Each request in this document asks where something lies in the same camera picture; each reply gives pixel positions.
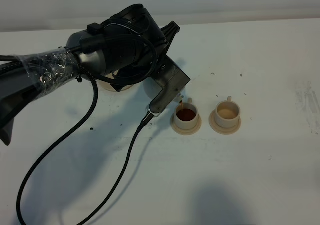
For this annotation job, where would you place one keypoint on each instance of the left beige teacup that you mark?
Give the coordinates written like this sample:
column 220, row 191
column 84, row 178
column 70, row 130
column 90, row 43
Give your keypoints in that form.
column 186, row 115

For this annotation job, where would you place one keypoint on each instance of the beige teacup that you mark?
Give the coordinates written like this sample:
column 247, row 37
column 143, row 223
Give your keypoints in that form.
column 227, row 114
column 186, row 115

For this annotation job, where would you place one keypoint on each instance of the beige teapot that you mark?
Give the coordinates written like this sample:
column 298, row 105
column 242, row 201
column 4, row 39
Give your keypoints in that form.
column 170, row 84

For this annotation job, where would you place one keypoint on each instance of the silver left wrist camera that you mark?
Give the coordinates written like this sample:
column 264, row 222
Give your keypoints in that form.
column 160, row 97

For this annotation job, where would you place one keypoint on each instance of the cup saucer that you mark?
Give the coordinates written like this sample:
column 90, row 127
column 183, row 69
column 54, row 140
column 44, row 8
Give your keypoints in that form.
column 222, row 130
column 191, row 127

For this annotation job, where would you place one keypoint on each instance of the right beige teacup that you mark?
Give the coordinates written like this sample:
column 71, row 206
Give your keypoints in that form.
column 227, row 114

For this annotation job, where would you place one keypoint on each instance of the right cup saucer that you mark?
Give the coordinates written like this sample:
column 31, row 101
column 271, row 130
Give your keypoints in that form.
column 222, row 130

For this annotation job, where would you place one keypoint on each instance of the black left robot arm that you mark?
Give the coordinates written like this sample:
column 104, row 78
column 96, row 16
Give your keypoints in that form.
column 26, row 78

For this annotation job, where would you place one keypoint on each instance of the left cup saucer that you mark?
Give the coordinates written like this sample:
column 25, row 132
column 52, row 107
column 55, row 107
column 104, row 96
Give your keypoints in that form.
column 191, row 127

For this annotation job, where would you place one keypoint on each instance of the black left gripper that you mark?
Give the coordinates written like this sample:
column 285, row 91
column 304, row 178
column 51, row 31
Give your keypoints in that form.
column 130, row 47

